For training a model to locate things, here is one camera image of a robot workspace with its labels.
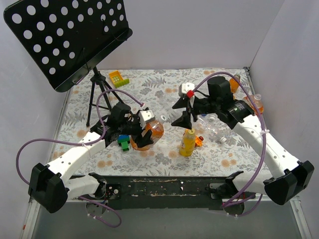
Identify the orange juice bottle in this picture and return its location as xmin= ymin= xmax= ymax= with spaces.
xmin=229 ymin=74 xmax=241 ymax=94

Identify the crushed orange label bottle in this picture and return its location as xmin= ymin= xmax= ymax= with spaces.
xmin=243 ymin=94 xmax=264 ymax=115

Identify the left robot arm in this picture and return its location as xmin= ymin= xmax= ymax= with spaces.
xmin=28 ymin=103 xmax=155 ymax=213

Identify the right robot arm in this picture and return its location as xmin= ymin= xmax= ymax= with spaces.
xmin=172 ymin=73 xmax=315 ymax=207

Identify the clear bottle white cap right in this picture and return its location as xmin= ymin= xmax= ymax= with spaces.
xmin=209 ymin=115 xmax=216 ymax=121

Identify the clear bottle white cap lower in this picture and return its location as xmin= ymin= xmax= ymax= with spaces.
xmin=195 ymin=116 xmax=226 ymax=144

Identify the yellow juice bottle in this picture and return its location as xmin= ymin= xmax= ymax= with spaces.
xmin=179 ymin=129 xmax=196 ymax=157

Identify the green blue toy block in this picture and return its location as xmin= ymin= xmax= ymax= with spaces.
xmin=117 ymin=135 xmax=130 ymax=151

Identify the floral patterned table mat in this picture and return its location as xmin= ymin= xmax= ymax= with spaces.
xmin=58 ymin=69 xmax=260 ymax=176

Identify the black perforated music stand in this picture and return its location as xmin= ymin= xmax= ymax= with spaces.
xmin=3 ymin=0 xmax=138 ymax=127

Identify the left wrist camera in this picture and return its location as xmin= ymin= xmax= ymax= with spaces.
xmin=139 ymin=110 xmax=155 ymax=129

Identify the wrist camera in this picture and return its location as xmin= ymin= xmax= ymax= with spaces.
xmin=139 ymin=110 xmax=155 ymax=129
xmin=178 ymin=82 xmax=195 ymax=108

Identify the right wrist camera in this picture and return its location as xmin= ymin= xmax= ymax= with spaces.
xmin=178 ymin=82 xmax=195 ymax=108

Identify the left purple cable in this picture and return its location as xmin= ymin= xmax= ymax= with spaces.
xmin=16 ymin=89 xmax=147 ymax=229

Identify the purple cable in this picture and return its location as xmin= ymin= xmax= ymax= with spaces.
xmin=16 ymin=89 xmax=147 ymax=229
xmin=193 ymin=71 xmax=266 ymax=217

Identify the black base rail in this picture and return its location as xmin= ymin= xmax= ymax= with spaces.
xmin=77 ymin=174 xmax=262 ymax=211

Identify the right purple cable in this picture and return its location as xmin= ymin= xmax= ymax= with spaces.
xmin=193 ymin=71 xmax=266 ymax=217

